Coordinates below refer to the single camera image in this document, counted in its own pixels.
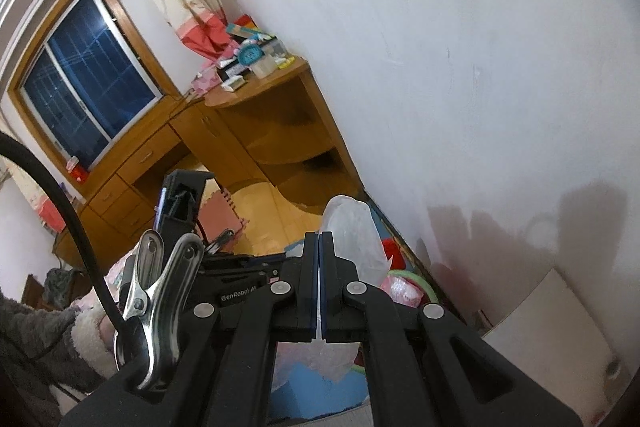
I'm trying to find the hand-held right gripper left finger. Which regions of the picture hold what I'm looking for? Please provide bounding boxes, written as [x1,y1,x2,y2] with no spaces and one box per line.
[60,231,321,427]

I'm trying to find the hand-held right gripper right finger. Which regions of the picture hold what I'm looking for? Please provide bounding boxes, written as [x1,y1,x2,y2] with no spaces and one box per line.
[320,231,583,427]

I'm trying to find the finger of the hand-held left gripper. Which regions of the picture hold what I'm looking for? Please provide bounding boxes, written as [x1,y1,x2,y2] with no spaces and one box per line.
[202,252,306,266]
[205,264,289,281]

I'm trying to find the clear plastic bag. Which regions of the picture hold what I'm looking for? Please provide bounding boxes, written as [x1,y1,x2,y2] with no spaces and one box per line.
[272,195,391,408]

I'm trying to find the white translucent plastic bag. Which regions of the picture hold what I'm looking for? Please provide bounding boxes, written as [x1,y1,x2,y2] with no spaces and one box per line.
[382,277,426,308]

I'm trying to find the red bin with green rim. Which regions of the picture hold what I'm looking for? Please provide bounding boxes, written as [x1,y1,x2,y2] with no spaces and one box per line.
[350,269,441,378]

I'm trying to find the person's left forearm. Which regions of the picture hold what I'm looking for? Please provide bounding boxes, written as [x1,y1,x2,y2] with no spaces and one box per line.
[0,287,126,408]

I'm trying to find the metal spring clip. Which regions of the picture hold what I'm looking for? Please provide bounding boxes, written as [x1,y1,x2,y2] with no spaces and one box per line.
[210,229,236,255]
[114,229,205,392]

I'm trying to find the pink foam floor mat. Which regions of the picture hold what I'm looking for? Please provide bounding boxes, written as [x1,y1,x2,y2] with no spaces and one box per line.
[197,179,251,253]

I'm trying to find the wooden desk with shelves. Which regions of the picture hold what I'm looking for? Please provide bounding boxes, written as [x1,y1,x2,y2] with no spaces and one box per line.
[52,54,363,268]

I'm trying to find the small red box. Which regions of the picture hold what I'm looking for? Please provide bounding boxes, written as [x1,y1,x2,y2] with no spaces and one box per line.
[65,157,91,185]

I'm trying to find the grey cloth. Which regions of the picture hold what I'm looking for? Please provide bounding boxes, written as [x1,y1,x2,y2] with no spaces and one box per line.
[42,267,93,310]

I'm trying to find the pile of small desk items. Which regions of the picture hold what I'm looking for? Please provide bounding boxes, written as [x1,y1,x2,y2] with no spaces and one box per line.
[190,14,296,95]

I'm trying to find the blue round clock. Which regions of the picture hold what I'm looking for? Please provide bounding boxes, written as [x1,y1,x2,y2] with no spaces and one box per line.
[237,43,262,65]

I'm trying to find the dark window with wooden frame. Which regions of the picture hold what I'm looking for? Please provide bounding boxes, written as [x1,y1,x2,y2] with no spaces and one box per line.
[7,0,183,172]

